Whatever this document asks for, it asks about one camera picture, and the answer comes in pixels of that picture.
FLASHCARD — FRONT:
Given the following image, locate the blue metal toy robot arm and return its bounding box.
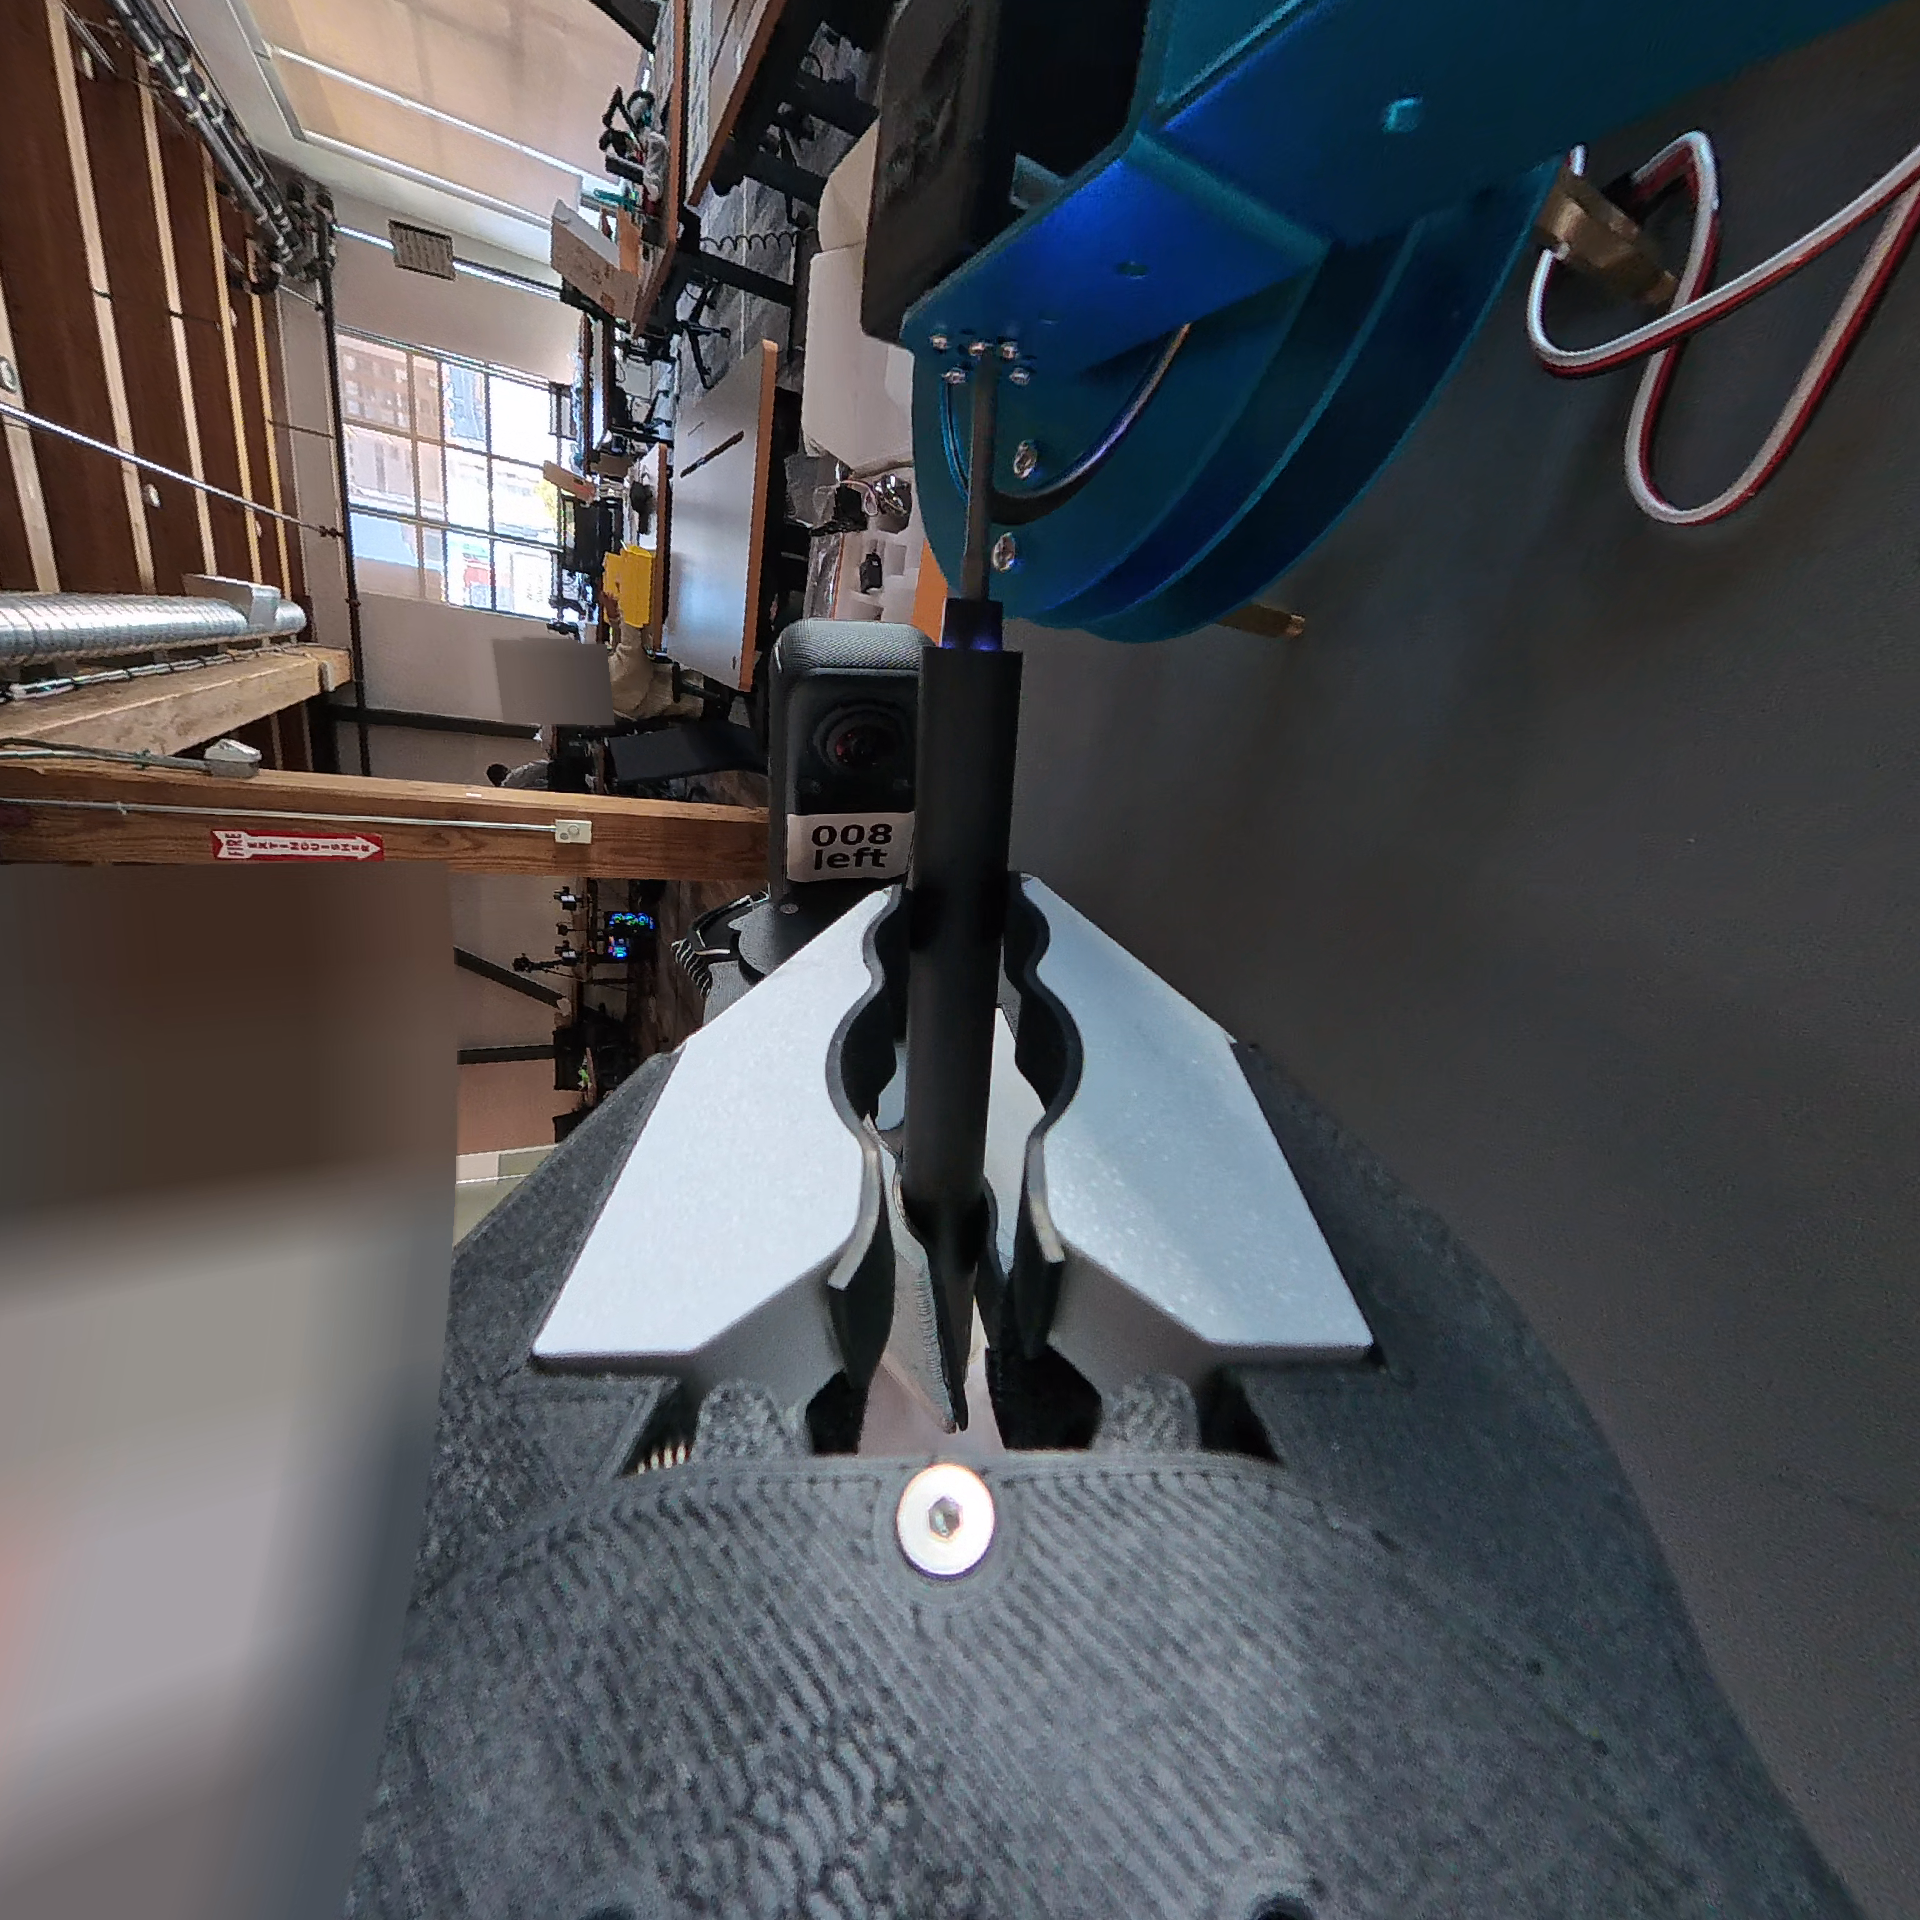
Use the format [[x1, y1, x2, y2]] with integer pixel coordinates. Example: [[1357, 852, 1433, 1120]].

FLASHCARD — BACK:
[[861, 0, 1920, 648]]

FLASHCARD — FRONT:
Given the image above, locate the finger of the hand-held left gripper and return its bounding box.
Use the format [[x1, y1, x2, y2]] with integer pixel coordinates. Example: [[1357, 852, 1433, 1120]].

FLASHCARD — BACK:
[[870, 1161, 973, 1440], [960, 1178, 1010, 1360]]

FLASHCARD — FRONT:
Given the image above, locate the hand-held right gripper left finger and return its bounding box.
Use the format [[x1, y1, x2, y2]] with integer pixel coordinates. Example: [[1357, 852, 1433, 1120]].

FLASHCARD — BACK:
[[532, 884, 906, 1414]]

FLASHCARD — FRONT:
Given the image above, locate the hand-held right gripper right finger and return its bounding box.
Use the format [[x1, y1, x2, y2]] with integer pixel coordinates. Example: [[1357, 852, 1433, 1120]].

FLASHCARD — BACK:
[[995, 878, 1378, 1414]]

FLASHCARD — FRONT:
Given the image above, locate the black electric screwdriver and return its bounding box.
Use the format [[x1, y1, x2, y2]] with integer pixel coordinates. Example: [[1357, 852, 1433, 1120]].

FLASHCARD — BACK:
[[896, 360, 1030, 1202]]

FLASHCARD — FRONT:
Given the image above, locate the long round metal duct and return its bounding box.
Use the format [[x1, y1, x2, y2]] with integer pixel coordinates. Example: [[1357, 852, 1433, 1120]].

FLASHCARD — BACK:
[[0, 576, 309, 673]]

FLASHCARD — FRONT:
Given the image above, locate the black tension rod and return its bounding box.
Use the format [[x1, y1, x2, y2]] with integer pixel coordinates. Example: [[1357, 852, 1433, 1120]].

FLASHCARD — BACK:
[[0, 404, 354, 536]]

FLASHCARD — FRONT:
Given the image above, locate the dark grey desk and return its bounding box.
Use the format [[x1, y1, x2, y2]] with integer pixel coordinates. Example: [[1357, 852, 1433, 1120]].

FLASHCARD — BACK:
[[976, 17, 1920, 1920]]

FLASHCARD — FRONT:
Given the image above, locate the wooden beam with red sign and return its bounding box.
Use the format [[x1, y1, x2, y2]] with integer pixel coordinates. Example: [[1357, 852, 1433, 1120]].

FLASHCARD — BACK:
[[0, 758, 774, 883]]

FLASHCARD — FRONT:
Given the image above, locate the multi-pane window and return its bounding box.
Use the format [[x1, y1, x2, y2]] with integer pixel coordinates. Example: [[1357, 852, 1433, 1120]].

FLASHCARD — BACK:
[[336, 334, 586, 608]]

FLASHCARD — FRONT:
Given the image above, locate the grey table with orange edge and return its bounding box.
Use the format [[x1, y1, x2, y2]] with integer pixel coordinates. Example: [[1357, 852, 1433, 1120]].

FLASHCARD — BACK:
[[660, 343, 784, 692]]

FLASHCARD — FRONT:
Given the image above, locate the red white servo cable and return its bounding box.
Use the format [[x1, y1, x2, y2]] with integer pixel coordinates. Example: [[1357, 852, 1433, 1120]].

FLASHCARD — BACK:
[[1528, 134, 1920, 528]]

